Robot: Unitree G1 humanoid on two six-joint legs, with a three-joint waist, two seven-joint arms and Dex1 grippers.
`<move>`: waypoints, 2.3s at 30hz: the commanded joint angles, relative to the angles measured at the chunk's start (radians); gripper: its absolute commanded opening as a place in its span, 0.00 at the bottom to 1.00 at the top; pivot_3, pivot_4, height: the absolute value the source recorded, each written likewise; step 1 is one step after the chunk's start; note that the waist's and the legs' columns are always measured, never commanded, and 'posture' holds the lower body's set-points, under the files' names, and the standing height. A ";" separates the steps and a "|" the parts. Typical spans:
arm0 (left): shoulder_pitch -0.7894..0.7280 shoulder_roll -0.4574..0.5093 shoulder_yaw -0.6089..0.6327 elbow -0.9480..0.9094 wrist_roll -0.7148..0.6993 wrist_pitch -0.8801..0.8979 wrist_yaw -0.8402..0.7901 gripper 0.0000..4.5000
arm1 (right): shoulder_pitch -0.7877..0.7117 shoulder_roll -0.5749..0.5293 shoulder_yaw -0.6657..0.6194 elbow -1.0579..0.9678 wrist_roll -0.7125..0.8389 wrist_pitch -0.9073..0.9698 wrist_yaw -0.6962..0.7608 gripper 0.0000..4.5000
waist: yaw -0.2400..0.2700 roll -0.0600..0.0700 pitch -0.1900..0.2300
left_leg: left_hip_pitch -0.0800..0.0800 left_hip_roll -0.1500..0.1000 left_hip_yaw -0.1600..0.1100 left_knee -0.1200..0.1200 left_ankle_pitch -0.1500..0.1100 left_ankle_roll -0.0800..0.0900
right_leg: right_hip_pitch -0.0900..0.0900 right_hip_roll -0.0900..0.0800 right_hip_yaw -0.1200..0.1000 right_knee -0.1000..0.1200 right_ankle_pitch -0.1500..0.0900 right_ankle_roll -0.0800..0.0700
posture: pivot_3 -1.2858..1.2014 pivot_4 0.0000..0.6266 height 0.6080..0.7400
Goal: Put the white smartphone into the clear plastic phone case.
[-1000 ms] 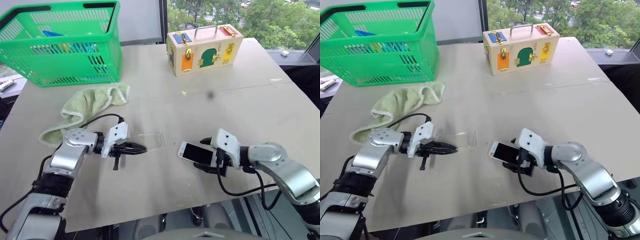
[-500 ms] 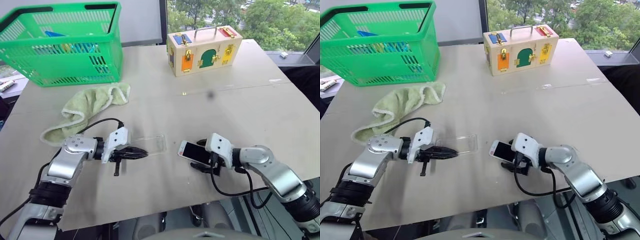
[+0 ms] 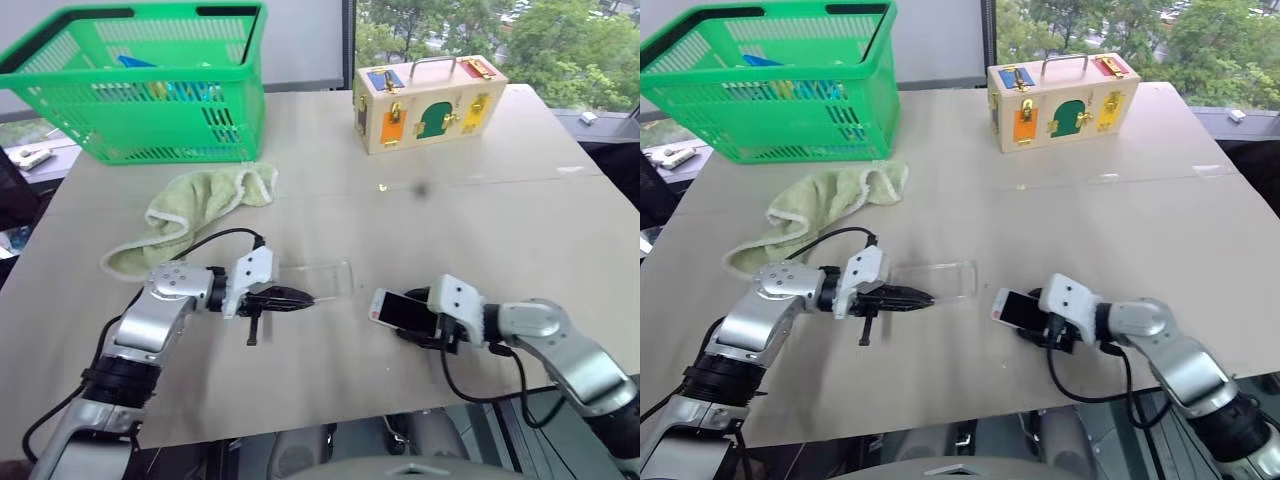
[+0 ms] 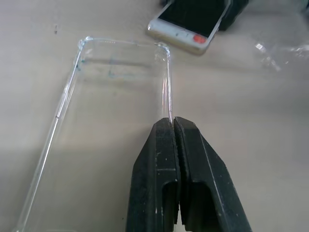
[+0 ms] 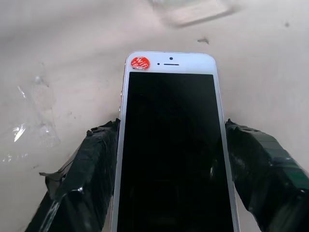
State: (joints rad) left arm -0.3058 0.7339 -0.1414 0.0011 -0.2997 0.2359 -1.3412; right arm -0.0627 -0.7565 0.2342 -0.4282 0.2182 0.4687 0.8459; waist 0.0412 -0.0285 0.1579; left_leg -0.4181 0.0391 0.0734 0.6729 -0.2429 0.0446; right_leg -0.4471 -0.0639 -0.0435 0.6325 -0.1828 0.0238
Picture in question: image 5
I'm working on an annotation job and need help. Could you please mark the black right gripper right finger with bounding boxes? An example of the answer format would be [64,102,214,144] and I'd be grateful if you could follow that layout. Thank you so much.
[225,118,309,232]

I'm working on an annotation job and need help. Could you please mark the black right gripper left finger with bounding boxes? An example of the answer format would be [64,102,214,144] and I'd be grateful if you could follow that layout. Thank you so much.
[25,117,121,232]

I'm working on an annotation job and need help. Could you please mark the white smartphone with red sticker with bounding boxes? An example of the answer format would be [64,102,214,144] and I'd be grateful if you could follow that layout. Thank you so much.
[110,50,241,232]

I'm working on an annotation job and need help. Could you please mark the clear plastic wrap piece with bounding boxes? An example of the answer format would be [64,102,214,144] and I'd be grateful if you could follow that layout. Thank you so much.
[2,61,61,162]

